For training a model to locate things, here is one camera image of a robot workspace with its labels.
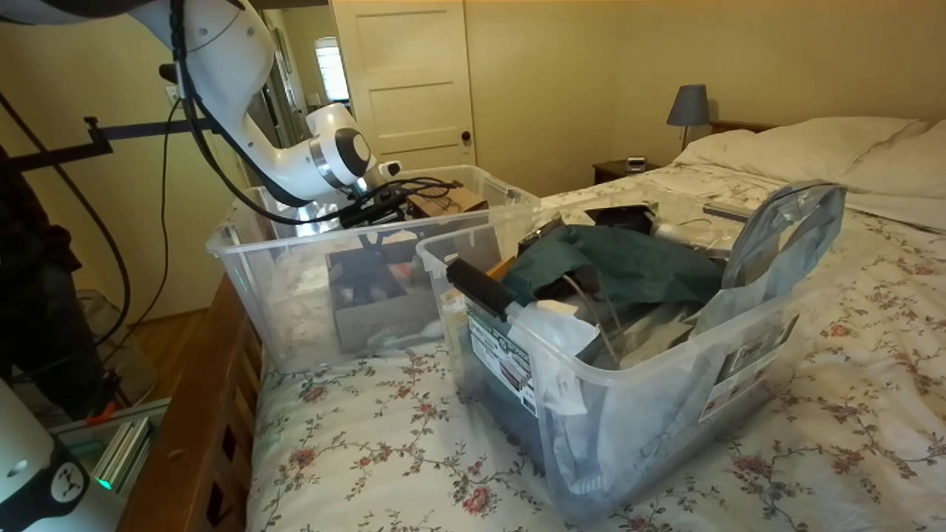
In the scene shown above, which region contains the dark wooden headboard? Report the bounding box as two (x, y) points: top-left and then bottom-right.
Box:
(707, 117), (780, 135)

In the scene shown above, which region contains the dark wooden nightstand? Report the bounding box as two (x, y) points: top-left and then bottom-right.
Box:
(591, 153), (674, 187)

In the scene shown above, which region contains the clear crate with printed label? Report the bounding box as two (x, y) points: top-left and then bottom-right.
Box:
(415, 179), (850, 527)

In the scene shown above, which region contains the clear plastic storage crate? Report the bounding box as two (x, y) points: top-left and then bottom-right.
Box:
(204, 162), (543, 372)

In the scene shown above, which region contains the black flat case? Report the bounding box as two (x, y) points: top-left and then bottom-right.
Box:
(585, 202), (661, 237)

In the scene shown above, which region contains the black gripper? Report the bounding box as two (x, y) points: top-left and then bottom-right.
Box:
(344, 174), (463, 227)

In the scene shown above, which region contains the floral print bedsheet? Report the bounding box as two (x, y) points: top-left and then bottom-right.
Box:
(244, 160), (946, 532)

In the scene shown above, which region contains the wooden bed footboard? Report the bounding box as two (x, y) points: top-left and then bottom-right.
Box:
(115, 274), (268, 532)

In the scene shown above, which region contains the black bulky equipment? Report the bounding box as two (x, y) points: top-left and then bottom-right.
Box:
(0, 145), (106, 416)

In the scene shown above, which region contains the bright window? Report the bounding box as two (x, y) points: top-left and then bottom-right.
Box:
(310, 35), (353, 107)

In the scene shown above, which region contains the grey clear zip bag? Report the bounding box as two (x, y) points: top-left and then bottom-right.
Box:
(689, 179), (850, 335)

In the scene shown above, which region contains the white plastic package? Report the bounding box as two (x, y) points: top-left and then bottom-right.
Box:
(506, 295), (605, 363)

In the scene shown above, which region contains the dark green cloth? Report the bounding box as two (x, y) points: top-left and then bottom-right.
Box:
(498, 222), (726, 318)

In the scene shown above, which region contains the grey table lamp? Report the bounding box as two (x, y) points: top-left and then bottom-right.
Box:
(664, 82), (715, 151)

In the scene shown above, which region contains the silver aluminium frame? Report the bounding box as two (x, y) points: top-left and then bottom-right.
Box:
(53, 395), (170, 497)

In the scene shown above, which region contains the white device with green light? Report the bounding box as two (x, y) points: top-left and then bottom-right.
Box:
(0, 379), (129, 532)

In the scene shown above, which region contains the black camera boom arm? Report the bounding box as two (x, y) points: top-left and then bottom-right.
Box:
(0, 116), (216, 177)

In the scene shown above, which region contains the brown cardboard piece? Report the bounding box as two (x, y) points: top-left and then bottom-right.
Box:
(408, 184), (491, 222)

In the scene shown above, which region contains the brown cardboard box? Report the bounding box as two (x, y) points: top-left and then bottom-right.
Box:
(324, 233), (442, 357)

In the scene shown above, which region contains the white pillow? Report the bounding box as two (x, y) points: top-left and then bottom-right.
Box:
(674, 116), (927, 187)
(838, 117), (946, 237)

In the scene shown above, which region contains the black cylinder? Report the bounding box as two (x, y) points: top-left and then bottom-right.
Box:
(442, 256), (517, 323)

